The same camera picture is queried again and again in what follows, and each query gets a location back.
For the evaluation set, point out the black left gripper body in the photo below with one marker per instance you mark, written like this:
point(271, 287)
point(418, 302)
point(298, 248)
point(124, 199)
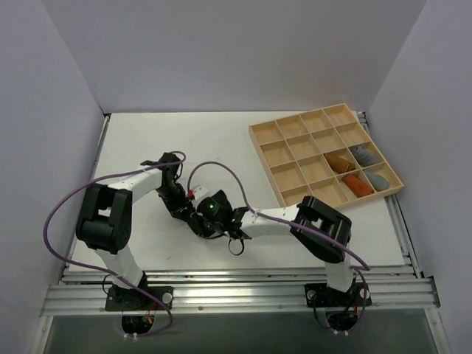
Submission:
point(181, 211)

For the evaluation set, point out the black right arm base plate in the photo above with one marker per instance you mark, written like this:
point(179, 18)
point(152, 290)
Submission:
point(319, 295)

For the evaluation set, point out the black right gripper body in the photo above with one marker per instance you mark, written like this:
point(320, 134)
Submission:
point(201, 226)

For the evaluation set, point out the orange rolled cloth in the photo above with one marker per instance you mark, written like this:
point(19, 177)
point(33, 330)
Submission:
point(357, 186)

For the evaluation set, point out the brown rolled cloth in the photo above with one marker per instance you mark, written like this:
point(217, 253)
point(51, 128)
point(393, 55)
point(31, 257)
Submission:
point(338, 164)

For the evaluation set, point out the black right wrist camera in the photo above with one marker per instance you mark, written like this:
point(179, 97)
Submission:
point(214, 207)

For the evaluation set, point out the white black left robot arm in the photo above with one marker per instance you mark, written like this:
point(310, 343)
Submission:
point(105, 219)

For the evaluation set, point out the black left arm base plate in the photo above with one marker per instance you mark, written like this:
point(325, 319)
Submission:
point(119, 299)

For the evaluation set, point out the grey striped rolled cloth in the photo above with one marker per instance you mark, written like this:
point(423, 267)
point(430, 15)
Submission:
point(364, 157)

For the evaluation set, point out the aluminium rail frame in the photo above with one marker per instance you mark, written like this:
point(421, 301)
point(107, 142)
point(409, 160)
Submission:
point(210, 284)

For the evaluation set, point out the black pinstriped underwear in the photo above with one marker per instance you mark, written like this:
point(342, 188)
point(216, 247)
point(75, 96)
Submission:
point(196, 222)

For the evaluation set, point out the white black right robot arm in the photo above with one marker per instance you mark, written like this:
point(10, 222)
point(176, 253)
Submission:
point(321, 229)

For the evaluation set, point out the wooden compartment tray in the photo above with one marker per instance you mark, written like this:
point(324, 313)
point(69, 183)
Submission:
point(325, 153)

